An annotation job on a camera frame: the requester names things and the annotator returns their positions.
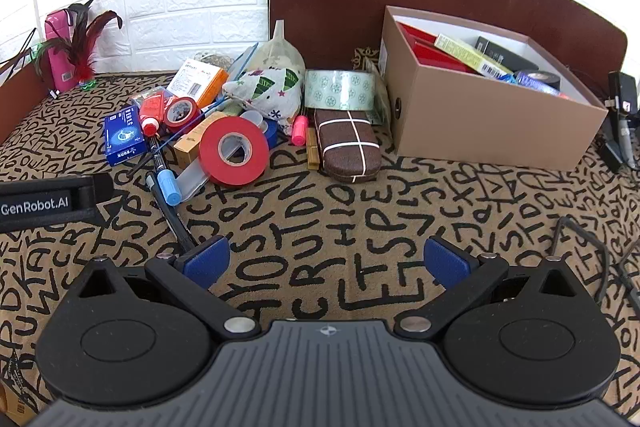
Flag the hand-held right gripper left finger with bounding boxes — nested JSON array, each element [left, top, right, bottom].
[[65, 236, 261, 341]]

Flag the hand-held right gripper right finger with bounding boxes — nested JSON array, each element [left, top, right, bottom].
[[392, 236, 593, 339]]

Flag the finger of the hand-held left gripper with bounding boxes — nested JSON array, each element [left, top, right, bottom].
[[92, 173, 115, 217]]

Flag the long black pen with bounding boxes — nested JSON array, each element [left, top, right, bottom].
[[148, 179, 198, 255]]

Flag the short black marker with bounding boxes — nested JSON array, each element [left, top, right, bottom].
[[148, 137, 166, 172]]

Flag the blue cap marker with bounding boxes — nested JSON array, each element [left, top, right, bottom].
[[146, 170, 181, 206]]

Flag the red cap glue bottle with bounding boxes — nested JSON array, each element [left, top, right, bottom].
[[139, 94, 168, 138]]

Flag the gold box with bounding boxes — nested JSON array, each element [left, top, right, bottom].
[[173, 117, 221, 168]]

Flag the large red tape roll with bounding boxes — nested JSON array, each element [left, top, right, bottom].
[[199, 117, 269, 186]]

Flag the blue tape roll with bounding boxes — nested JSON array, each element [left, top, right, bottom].
[[260, 119, 279, 148]]

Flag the brown cardboard box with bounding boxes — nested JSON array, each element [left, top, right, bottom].
[[378, 5, 608, 171]]

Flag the blue box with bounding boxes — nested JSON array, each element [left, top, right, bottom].
[[103, 106, 149, 166]]

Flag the translucent plastic case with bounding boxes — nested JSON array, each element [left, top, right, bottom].
[[176, 163, 212, 204]]

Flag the brown wooden side board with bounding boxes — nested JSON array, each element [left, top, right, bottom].
[[0, 66, 47, 142]]

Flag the small red packet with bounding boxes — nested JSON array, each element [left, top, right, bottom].
[[131, 86, 173, 105]]

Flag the small red tape roll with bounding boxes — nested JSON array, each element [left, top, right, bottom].
[[164, 97, 202, 134]]

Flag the letter printed blanket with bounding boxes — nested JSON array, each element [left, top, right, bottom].
[[0, 72, 640, 427]]

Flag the red feather toy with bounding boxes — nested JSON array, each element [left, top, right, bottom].
[[32, 0, 123, 90]]

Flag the pink bottle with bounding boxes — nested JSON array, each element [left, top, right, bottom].
[[44, 9, 81, 92]]

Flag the orange white box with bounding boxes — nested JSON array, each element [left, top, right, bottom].
[[166, 58, 230, 109]]

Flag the brown checked glasses case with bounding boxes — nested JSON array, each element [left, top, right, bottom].
[[314, 107, 381, 182]]

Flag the wooden clothespin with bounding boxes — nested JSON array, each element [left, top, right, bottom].
[[306, 127, 321, 170]]

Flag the clear plastic packet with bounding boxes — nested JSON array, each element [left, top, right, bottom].
[[364, 59, 397, 128]]

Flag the clear plastic bag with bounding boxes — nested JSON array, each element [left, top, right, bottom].
[[192, 51, 234, 68]]

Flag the white tree print sock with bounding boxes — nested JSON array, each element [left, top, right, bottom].
[[221, 67, 306, 135]]

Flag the black tape roll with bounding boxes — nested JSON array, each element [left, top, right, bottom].
[[514, 69, 562, 96]]

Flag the green patterned tape roll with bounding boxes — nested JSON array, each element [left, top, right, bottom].
[[304, 69, 377, 112]]

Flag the yellow green box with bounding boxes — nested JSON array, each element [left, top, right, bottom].
[[434, 33, 515, 78]]

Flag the red box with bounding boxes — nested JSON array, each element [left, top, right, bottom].
[[397, 23, 481, 75]]

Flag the black box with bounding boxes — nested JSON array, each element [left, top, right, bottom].
[[475, 36, 538, 72]]

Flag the clear plastic funnel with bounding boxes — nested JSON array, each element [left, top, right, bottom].
[[250, 20, 306, 72]]

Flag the blue wire wand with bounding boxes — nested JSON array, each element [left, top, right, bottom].
[[125, 42, 261, 180]]

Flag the thick black cable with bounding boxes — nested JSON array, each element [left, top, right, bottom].
[[549, 216, 640, 308]]

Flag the thin black cable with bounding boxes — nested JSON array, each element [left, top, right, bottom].
[[0, 29, 40, 78]]

